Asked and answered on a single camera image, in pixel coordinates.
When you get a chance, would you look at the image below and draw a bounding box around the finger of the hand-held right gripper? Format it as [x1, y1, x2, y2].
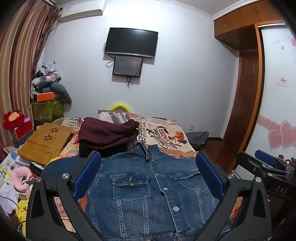
[255, 150, 291, 171]
[236, 152, 270, 178]

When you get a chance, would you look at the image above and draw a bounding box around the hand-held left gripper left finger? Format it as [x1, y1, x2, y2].
[26, 151, 104, 241]

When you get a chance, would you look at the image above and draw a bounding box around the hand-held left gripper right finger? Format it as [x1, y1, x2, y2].
[195, 151, 273, 241]

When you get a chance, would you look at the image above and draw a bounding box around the blue denim jacket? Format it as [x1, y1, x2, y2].
[42, 141, 234, 241]

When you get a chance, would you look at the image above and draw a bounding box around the grey bag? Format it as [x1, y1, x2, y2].
[185, 131, 210, 149]

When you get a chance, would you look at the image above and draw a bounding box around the maroon garment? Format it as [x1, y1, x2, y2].
[77, 117, 140, 158]

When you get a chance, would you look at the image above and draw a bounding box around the wooden lap desk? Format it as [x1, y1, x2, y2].
[17, 123, 74, 166]

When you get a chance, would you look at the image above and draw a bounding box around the printed blanket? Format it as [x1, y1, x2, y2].
[52, 110, 245, 241]

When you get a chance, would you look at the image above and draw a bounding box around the wooden door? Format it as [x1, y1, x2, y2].
[222, 50, 260, 149]

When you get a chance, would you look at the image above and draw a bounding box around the pink neck pillow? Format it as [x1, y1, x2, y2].
[11, 168, 35, 193]

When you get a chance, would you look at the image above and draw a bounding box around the yellow plush toy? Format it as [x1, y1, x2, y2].
[109, 102, 131, 113]

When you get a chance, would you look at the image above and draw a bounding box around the yellow bag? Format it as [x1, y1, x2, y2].
[15, 199, 29, 232]

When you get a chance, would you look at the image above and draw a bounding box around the green patterned cloth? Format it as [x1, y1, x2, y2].
[31, 100, 64, 121]

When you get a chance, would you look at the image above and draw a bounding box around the stack of magazines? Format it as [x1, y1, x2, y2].
[0, 151, 30, 183]

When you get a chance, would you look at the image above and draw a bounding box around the red gift box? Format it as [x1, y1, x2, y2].
[13, 119, 34, 141]

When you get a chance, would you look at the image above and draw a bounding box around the white cloth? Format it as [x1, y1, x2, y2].
[0, 183, 19, 215]

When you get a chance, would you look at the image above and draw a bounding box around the orange box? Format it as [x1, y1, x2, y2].
[36, 91, 56, 102]

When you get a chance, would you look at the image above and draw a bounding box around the red plush flower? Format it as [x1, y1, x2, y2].
[3, 111, 25, 130]

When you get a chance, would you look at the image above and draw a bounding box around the pile of papers and sundries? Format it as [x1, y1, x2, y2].
[31, 61, 63, 93]

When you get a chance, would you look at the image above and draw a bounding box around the small black monitor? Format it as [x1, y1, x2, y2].
[112, 55, 143, 78]

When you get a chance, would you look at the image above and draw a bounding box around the wooden overhead cabinet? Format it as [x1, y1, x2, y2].
[214, 0, 288, 50]

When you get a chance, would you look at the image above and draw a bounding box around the striped curtain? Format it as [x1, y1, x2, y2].
[0, 0, 62, 149]

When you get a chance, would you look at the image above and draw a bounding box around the white air conditioner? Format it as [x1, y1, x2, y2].
[60, 0, 107, 22]

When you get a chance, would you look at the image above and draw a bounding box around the black wall television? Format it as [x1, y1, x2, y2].
[103, 27, 159, 58]

